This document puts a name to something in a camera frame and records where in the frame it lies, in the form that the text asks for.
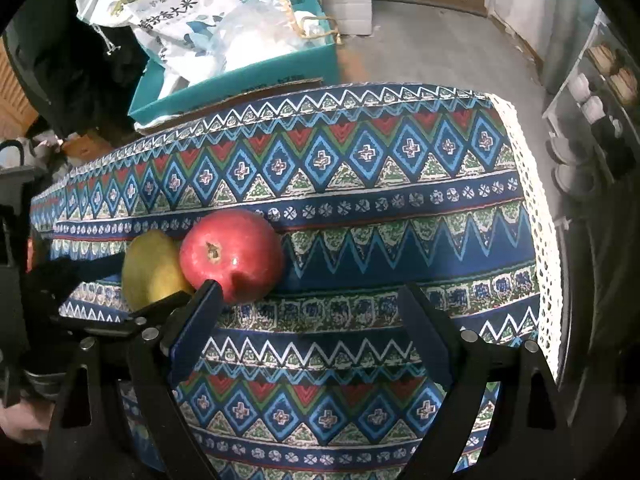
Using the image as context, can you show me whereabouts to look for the teal storage box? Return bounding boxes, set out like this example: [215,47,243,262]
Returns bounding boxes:
[127,0,341,126]

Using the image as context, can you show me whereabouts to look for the wooden louvered cabinet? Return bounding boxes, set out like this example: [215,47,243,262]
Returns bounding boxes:
[0,35,41,138]

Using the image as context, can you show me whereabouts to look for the clear plastic bag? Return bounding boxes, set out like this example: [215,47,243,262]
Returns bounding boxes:
[212,0,311,73]

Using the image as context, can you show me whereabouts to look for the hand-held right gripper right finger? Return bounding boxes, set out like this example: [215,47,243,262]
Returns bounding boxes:
[398,284,573,480]

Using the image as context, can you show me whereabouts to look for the white rice bag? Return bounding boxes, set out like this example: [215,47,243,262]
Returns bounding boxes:
[75,0,241,101]

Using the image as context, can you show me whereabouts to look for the white shelf rack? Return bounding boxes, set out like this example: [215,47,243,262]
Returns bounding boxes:
[542,15,640,196]

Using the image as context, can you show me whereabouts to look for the dark hanging clothes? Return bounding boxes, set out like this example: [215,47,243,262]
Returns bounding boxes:
[0,0,151,141]

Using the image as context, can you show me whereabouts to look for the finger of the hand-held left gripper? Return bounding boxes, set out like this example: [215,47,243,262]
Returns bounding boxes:
[50,294,193,336]
[27,259,126,307]

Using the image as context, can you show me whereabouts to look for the brown cardboard box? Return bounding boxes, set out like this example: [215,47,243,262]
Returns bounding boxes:
[60,132,113,161]

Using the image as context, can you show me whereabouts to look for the flat brown cardboard sheet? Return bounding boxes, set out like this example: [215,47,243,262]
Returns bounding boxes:
[135,77,326,136]

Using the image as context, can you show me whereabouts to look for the person's left hand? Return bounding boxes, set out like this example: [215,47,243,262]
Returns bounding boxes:
[0,402,51,445]

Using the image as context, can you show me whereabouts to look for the red apple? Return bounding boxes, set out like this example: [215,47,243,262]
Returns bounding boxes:
[179,210,286,305]

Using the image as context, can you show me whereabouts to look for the blue patterned tablecloth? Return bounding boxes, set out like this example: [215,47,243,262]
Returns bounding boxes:
[30,82,566,480]

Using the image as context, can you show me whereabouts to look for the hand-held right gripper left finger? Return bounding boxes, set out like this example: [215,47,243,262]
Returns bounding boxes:
[45,280,224,480]

